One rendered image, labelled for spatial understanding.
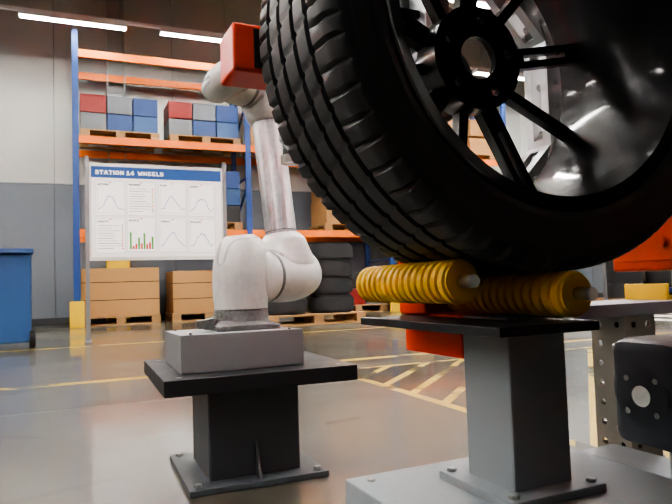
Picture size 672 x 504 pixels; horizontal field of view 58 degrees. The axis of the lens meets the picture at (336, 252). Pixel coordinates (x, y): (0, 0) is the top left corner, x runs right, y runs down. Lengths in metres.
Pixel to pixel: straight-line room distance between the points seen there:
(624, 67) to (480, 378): 0.55
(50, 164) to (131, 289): 2.77
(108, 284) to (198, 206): 3.58
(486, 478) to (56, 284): 10.67
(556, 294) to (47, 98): 11.33
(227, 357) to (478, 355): 0.88
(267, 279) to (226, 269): 0.12
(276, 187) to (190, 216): 5.00
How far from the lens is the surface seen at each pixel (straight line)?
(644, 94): 1.06
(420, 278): 0.81
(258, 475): 1.70
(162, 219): 6.86
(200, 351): 1.61
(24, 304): 6.60
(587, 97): 1.14
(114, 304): 10.17
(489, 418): 0.88
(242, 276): 1.71
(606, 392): 1.63
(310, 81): 0.74
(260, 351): 1.64
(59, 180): 11.52
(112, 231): 6.80
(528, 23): 1.23
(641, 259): 1.36
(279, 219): 1.91
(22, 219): 11.44
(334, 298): 8.24
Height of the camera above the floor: 0.51
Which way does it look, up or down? 3 degrees up
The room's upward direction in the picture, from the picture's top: 2 degrees counter-clockwise
